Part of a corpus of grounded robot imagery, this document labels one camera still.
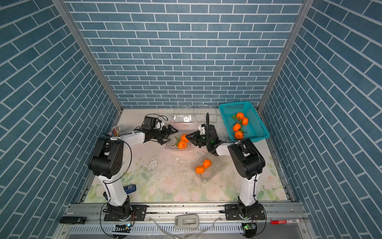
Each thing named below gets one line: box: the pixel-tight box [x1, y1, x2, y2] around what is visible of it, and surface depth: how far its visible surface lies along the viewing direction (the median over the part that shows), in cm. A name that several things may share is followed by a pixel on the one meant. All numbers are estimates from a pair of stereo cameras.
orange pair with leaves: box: [230, 112, 249, 126], surface depth 114 cm
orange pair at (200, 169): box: [194, 158, 212, 175], surface depth 88 cm
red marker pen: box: [270, 219, 302, 225], surface depth 72 cm
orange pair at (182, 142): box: [172, 134, 190, 149], surface depth 95 cm
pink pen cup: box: [111, 124, 120, 137], surface depth 89 cm
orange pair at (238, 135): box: [232, 122, 244, 140], surface depth 103 cm
